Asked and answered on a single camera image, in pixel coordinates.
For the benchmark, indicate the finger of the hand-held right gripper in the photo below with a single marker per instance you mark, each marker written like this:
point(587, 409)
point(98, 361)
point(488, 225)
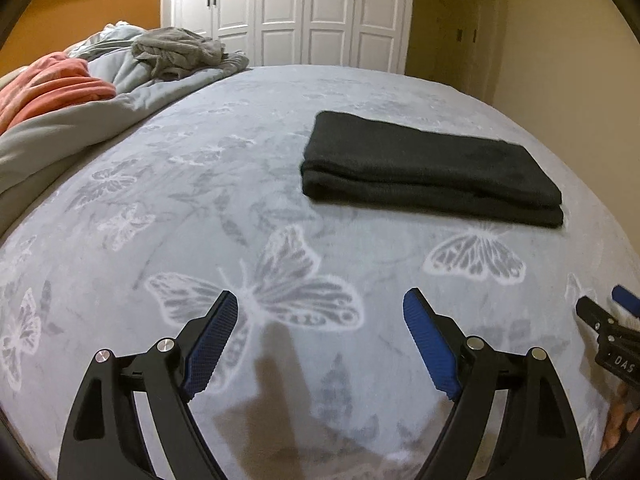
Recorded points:
point(627, 301)
point(595, 316)

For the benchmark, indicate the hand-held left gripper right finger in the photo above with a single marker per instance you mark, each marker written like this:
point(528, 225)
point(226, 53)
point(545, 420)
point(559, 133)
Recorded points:
point(430, 345)

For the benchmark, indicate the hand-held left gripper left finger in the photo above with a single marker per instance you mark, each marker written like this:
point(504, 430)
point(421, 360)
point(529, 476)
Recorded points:
point(210, 345)

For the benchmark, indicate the dark grey towel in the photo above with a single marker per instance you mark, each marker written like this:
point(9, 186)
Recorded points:
point(425, 170)

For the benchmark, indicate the person's right hand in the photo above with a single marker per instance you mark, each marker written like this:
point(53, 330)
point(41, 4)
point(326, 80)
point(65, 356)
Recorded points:
point(617, 425)

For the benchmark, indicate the grey butterfly print blanket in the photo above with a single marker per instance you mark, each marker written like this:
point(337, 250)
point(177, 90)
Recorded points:
point(250, 160)

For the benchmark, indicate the grey duvet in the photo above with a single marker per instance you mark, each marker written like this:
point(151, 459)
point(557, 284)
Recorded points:
point(150, 92)

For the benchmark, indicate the cream door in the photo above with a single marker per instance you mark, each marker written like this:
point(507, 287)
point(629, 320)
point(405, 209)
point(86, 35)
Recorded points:
point(450, 60)

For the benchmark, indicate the crumpled grey cloth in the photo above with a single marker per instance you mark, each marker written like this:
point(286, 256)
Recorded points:
point(175, 50)

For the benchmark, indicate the coral fleece blanket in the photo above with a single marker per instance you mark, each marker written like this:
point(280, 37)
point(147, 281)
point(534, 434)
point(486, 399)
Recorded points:
point(50, 85)

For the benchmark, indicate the white panelled wardrobe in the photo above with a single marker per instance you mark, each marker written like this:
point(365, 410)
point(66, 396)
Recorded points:
point(280, 10)

